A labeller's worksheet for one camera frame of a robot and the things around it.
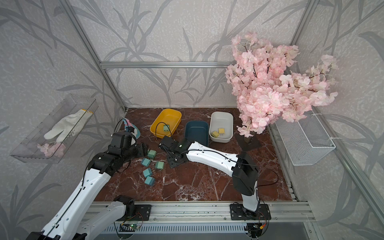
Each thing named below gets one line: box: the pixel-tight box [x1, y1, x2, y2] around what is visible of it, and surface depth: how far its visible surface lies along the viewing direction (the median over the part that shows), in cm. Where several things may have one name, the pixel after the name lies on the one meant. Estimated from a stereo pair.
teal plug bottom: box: [144, 176, 156, 186], surface depth 84 cm
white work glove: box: [44, 109, 94, 143], surface depth 68 cm
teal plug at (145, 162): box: [141, 158, 151, 167], surface depth 91 cm
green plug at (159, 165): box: [155, 161, 164, 170], surface depth 90 cm
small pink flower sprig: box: [37, 142, 67, 158], surface depth 60 cm
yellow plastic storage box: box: [149, 108, 182, 139], surface depth 113 cm
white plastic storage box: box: [209, 111, 234, 143], surface depth 107 cm
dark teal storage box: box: [184, 120, 210, 146], surface depth 106 cm
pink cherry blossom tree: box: [225, 32, 338, 143], surface depth 56 cm
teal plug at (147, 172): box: [143, 167, 153, 177], surface depth 87 cm
